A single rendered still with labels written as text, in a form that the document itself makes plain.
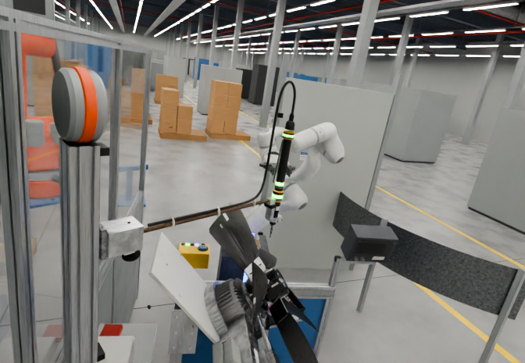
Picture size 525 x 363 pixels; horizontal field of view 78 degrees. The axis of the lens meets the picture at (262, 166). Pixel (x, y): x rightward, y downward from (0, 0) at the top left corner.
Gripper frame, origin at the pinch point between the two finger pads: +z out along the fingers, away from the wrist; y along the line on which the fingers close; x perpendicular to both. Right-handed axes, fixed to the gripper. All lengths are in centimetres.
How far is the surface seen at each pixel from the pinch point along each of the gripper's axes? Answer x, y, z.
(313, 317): -102, -47, -35
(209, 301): -50, 23, 15
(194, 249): -58, 29, -34
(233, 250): -31.9, 15.3, 6.9
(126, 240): -11, 48, 39
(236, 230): -26.5, 14.3, 1.2
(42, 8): 65, 219, -323
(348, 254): -56, -57, -33
